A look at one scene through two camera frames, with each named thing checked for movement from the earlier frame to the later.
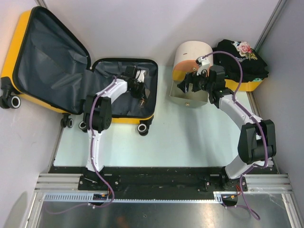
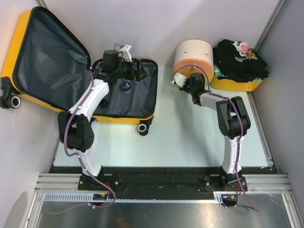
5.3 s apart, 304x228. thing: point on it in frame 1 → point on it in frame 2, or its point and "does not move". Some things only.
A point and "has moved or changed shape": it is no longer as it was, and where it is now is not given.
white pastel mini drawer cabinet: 190,56 has moved or changed shape
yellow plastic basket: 244,86 does not move
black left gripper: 141,93 → 131,76
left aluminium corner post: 42,3 does not move
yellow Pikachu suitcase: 46,66 does not move
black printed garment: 252,67 does not move
